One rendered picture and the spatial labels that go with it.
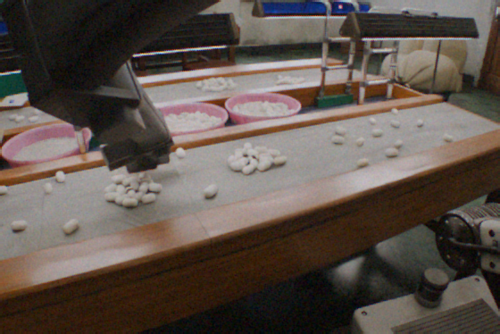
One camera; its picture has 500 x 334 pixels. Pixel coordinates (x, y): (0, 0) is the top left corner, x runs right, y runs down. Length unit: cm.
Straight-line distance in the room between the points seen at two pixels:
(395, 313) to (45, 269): 78
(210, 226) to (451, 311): 65
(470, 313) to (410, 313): 16
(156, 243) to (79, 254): 14
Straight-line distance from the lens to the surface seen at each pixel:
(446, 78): 391
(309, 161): 98
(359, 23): 108
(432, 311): 102
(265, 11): 153
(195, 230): 68
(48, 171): 100
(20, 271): 70
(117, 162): 75
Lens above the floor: 118
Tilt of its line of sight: 28 degrees down
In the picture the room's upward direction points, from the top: 1 degrees clockwise
